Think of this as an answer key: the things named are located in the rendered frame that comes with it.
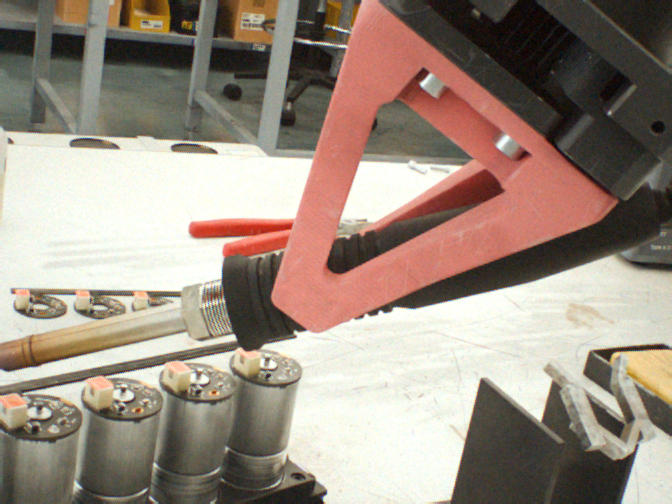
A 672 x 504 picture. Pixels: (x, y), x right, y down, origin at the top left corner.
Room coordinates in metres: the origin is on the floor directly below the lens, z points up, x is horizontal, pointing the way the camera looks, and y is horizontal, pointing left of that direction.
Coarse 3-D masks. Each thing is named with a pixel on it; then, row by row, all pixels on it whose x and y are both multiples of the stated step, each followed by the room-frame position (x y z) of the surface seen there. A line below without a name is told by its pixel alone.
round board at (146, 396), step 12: (120, 384) 0.32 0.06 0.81; (132, 384) 0.32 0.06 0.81; (144, 384) 0.32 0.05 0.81; (84, 396) 0.31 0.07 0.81; (144, 396) 0.31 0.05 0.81; (156, 396) 0.31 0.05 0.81; (96, 408) 0.30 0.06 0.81; (108, 408) 0.30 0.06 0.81; (120, 408) 0.30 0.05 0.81; (132, 408) 0.30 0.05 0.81; (144, 408) 0.31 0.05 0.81; (156, 408) 0.31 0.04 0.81; (120, 420) 0.30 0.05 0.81; (132, 420) 0.30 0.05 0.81
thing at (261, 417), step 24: (240, 384) 0.34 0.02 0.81; (240, 408) 0.34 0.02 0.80; (264, 408) 0.34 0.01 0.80; (288, 408) 0.34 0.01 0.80; (240, 432) 0.34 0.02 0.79; (264, 432) 0.34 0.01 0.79; (288, 432) 0.35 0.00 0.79; (240, 456) 0.34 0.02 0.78; (264, 456) 0.34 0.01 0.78; (240, 480) 0.34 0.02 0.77; (264, 480) 0.34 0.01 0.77
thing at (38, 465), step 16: (32, 416) 0.29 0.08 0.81; (48, 416) 0.29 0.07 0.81; (0, 432) 0.28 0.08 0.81; (0, 448) 0.28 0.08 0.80; (16, 448) 0.28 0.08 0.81; (32, 448) 0.28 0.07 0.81; (48, 448) 0.28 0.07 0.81; (64, 448) 0.28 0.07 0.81; (0, 464) 0.28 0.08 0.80; (16, 464) 0.28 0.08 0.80; (32, 464) 0.28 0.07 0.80; (48, 464) 0.28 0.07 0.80; (64, 464) 0.28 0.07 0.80; (0, 480) 0.28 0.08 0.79; (16, 480) 0.28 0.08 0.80; (32, 480) 0.28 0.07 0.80; (48, 480) 0.28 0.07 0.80; (64, 480) 0.29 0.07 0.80; (0, 496) 0.28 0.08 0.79; (16, 496) 0.28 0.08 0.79; (32, 496) 0.28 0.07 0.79; (48, 496) 0.28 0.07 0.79; (64, 496) 0.29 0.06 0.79
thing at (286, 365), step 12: (276, 360) 0.36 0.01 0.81; (288, 360) 0.36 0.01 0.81; (240, 372) 0.34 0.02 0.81; (264, 372) 0.34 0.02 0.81; (276, 372) 0.35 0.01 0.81; (288, 372) 0.35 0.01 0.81; (300, 372) 0.35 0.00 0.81; (264, 384) 0.34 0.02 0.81; (276, 384) 0.34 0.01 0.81; (288, 384) 0.34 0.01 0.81
